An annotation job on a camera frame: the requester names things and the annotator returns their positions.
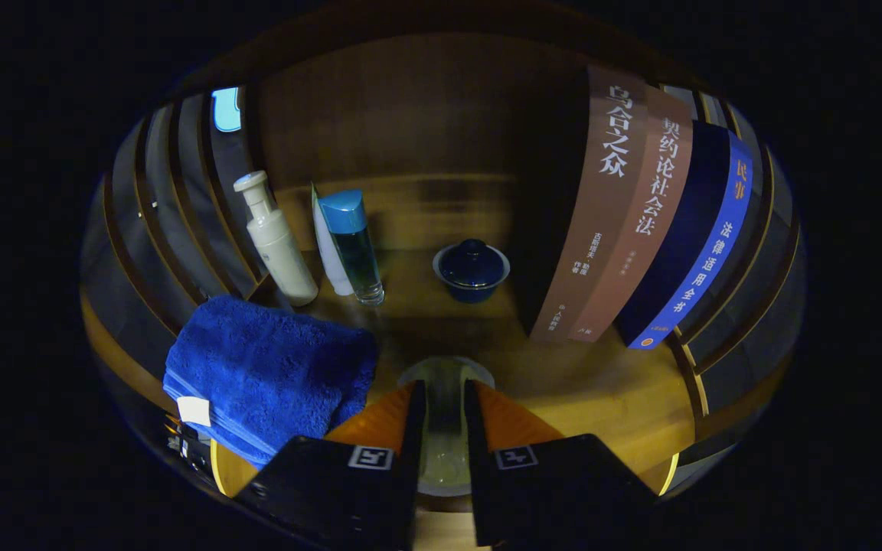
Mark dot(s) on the brown wooden cabinet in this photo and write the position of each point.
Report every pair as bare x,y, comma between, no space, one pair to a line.
410,99

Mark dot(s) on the blue book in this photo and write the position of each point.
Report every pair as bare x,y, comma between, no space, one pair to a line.
709,252

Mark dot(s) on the white squeeze tube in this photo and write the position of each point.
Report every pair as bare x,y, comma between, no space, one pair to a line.
328,260

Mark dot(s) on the teal capped glass bottle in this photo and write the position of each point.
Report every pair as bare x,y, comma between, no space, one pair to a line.
357,252

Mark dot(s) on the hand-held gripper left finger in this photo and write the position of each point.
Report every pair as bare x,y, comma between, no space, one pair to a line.
409,459

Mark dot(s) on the blue lidded teacup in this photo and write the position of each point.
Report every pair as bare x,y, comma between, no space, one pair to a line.
472,268

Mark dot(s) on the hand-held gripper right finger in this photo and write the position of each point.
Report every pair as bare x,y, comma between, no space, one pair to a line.
475,459

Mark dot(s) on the white pump bottle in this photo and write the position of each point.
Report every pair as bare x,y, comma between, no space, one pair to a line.
284,260

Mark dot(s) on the dark brown book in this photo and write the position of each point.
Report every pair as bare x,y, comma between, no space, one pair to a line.
594,229

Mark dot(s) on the blue folded towel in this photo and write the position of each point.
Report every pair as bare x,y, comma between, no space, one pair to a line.
272,367

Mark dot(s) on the light brown book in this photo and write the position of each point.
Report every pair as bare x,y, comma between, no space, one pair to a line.
648,229

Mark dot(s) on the wooden countertop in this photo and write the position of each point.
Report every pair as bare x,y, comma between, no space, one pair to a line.
586,398

